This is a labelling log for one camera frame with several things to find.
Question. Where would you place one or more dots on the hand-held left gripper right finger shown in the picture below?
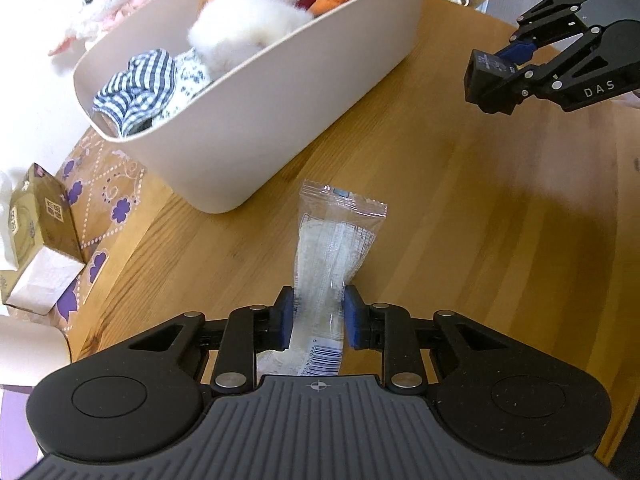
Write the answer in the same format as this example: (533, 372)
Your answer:
(352, 317)

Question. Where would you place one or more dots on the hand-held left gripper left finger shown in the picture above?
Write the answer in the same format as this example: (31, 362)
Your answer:
(285, 317)

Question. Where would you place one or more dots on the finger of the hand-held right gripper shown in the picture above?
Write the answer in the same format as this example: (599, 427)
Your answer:
(555, 67)
(550, 15)

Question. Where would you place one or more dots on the clear plastic packet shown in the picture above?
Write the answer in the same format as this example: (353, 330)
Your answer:
(325, 260)

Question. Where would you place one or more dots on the small black box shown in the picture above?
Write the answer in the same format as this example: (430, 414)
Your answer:
(490, 80)

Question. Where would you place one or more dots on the beige plastic container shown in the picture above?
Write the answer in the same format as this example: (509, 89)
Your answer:
(280, 95)

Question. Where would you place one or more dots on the orange bottle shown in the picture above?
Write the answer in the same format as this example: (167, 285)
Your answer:
(327, 2)

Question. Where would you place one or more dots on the blue checked cloth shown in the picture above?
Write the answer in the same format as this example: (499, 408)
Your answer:
(145, 90)

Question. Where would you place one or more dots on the white fluffy hat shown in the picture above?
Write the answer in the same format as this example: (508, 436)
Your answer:
(245, 30)

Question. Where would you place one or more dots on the brown floral paper mat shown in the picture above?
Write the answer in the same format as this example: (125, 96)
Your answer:
(115, 190)

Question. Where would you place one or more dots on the gold tissue box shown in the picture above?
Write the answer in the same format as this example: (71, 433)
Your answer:
(45, 220)

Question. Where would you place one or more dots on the white purple cardboard box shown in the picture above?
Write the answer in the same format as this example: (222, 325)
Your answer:
(15, 425)

